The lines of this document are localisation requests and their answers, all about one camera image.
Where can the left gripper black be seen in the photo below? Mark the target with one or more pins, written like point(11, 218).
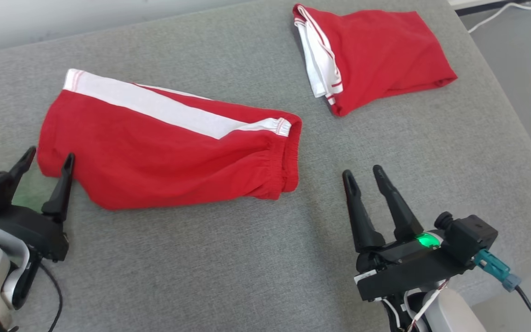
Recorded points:
point(39, 230)

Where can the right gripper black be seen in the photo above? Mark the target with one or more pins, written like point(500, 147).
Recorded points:
point(404, 272)

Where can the red shorts with white stripe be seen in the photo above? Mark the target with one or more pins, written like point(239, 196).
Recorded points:
point(155, 157)

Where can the red jersey with white sleeves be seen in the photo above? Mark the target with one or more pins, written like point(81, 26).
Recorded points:
point(380, 55)

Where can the right wrist teal connector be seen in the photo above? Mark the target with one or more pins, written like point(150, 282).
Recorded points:
point(496, 269)

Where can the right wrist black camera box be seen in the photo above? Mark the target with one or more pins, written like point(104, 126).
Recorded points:
point(470, 235)

